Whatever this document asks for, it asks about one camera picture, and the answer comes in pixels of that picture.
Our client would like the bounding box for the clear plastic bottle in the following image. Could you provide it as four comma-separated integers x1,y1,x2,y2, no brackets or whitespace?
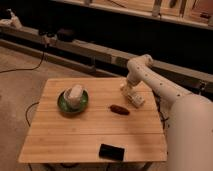
124,90,145,108

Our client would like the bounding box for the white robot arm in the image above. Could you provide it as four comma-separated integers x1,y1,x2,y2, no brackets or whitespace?
121,54,213,171

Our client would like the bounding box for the black rectangular block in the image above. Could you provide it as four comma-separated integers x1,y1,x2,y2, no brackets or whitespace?
99,144,125,161

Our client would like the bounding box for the wooden table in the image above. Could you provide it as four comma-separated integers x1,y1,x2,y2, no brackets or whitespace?
19,78,167,163

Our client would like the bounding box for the white spray bottle background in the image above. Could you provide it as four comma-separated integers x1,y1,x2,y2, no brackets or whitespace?
0,9,22,29

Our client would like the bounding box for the dark round object on ledge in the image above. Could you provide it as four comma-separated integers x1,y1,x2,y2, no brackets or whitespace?
57,29,75,42

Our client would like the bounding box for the brown oblong food item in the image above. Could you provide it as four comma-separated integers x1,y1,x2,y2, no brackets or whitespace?
110,105,130,115

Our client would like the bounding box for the black floor cable left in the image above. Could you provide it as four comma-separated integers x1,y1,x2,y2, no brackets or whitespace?
0,46,46,75

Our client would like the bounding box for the green bowl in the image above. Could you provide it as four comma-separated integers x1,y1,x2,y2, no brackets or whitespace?
57,89,89,115

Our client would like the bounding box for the white cup in bowl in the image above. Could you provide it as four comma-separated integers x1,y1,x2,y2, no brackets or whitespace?
63,84,83,109

